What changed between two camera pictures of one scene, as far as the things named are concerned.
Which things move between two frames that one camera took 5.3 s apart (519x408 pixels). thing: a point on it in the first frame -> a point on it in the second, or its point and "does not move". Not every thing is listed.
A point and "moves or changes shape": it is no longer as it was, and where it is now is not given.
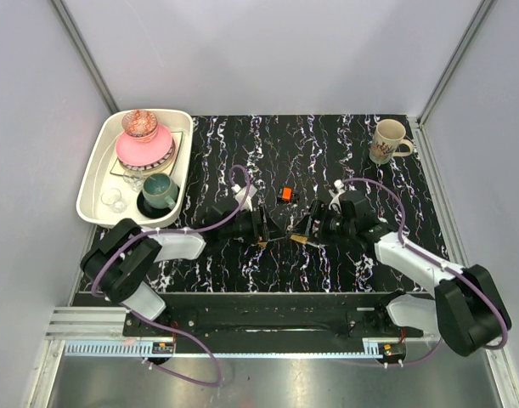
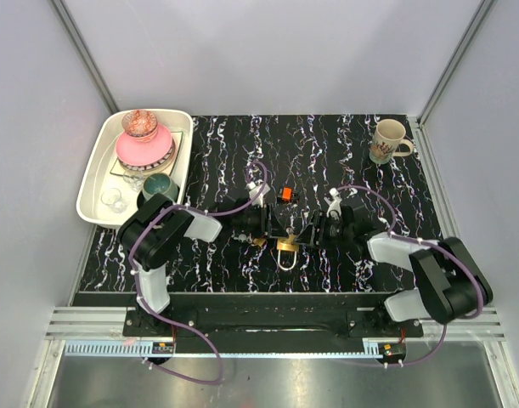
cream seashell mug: x=389 y=133 does not move
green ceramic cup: x=159 y=190 does not move
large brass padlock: x=299 y=238 moves or changes shape
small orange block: x=286 y=194 does not move
